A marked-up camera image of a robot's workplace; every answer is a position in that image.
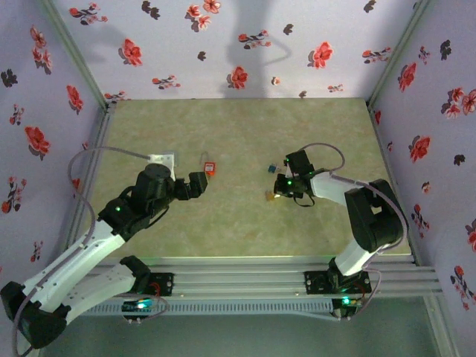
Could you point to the red padlock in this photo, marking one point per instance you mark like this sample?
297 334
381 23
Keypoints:
210 168

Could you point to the brass padlock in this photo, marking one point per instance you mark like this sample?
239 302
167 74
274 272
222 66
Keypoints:
269 195

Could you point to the blue padlock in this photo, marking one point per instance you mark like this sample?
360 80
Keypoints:
273 168

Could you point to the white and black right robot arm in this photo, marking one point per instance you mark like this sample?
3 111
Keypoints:
372 215

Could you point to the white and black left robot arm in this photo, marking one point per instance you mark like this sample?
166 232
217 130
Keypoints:
67 260

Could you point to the left controller board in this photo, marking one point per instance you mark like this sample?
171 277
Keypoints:
130 308

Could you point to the controller board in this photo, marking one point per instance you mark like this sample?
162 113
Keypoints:
130 308
346 312

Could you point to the right controller board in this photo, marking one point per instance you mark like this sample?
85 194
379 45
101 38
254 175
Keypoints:
346 312

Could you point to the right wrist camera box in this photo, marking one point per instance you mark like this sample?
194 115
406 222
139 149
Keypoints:
299 161

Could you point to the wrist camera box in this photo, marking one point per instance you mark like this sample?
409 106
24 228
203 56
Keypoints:
299 161
161 160

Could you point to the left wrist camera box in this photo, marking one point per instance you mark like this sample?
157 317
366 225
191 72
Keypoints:
161 160

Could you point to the aluminium side rail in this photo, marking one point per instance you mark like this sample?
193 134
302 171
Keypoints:
386 148
97 130

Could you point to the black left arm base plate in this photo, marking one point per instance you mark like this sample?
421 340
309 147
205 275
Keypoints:
165 284

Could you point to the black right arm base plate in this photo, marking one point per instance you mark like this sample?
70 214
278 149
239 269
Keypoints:
314 282

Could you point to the aluminium mounting rail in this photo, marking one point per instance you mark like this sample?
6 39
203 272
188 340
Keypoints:
238 279

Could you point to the aluminium corner post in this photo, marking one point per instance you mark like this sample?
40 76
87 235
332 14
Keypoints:
76 52
397 52

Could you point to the grey lower frame bar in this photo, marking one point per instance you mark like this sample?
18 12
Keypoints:
443 334

